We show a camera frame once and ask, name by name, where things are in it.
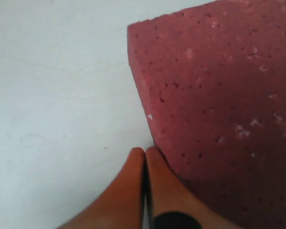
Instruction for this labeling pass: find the red brick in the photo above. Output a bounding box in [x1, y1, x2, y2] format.
[127, 0, 286, 229]

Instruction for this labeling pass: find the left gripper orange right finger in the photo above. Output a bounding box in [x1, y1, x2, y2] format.
[145, 147, 231, 229]

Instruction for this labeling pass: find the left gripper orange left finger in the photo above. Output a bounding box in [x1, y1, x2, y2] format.
[59, 147, 144, 229]

